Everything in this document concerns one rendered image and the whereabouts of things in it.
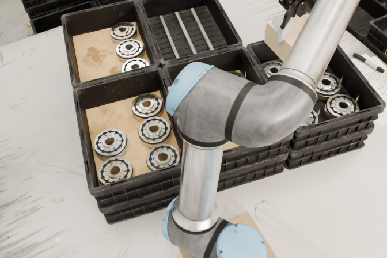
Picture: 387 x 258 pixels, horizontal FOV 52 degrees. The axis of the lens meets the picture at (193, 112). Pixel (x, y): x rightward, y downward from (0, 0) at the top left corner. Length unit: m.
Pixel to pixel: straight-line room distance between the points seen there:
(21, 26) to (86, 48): 1.71
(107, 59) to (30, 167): 0.48
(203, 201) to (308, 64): 0.38
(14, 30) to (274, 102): 2.77
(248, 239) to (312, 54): 0.47
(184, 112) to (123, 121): 0.64
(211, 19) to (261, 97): 1.03
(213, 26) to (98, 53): 0.47
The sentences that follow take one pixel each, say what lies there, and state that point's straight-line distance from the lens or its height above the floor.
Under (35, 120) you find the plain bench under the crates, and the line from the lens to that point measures 1.63.
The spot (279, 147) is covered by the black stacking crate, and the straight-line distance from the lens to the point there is 1.22.
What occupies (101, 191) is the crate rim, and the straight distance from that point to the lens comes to 1.11.
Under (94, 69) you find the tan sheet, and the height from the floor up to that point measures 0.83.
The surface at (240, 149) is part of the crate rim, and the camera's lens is 1.13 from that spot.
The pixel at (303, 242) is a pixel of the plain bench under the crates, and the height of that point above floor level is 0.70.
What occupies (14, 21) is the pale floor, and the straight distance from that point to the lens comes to 3.39.
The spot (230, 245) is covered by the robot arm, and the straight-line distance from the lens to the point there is 0.98.
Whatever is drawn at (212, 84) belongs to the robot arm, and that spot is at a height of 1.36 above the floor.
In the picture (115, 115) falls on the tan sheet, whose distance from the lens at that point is 1.37.
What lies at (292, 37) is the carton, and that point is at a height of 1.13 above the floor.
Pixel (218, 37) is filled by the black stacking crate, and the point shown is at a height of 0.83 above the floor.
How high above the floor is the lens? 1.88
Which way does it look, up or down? 52 degrees down
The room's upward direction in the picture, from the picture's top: 4 degrees counter-clockwise
